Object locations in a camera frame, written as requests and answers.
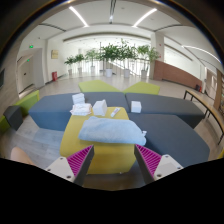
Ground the green left rear ottoman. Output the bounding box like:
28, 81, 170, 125
78, 80, 118, 92

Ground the wooden bench black frame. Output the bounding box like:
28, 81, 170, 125
184, 90, 224, 143

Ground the yellow wall notice board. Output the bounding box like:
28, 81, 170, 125
51, 50, 59, 59

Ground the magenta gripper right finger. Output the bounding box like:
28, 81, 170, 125
134, 144, 182, 184

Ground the dark grey cube stool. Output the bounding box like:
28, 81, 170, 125
4, 105, 23, 130

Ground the grey right rear ottoman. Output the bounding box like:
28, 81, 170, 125
125, 93, 204, 128

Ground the white folded cloth stack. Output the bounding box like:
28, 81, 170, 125
72, 93, 85, 104

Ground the white remote control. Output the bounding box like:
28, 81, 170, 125
111, 107, 120, 118

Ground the small white box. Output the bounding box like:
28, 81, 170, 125
131, 101, 142, 113

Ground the green bench at left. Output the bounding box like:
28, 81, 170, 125
0, 90, 40, 134

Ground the grey right front ottoman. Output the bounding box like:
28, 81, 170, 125
128, 113, 210, 167

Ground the green ottoman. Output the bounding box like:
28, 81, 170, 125
78, 80, 118, 92
124, 82, 160, 95

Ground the yellow hexagonal ottoman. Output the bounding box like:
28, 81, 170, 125
60, 115, 135, 174

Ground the green right rear ottoman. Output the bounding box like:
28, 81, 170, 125
124, 82, 160, 95

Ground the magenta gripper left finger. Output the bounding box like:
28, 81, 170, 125
46, 145, 94, 186

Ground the potted plant far right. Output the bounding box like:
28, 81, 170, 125
137, 45, 159, 78

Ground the light blue towel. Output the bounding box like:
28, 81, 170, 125
78, 116, 146, 146

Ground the beige round chair edge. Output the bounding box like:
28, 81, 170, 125
10, 147, 33, 165

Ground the white patterned folded cloth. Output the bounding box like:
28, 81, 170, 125
71, 103, 91, 116

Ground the red fire extinguisher box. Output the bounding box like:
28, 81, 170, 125
52, 71, 58, 81

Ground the grey left ottoman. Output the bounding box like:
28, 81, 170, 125
29, 92, 130, 131

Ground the potted plant centre right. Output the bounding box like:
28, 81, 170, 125
119, 39, 136, 78

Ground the potted plant white pot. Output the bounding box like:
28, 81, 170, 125
101, 44, 119, 77

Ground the white tissue box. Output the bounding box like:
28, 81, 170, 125
93, 100, 107, 116

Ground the potted plant far left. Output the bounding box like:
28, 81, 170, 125
64, 56, 75, 75

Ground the grey ottoman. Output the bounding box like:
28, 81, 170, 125
128, 113, 210, 167
29, 92, 130, 131
125, 93, 204, 128

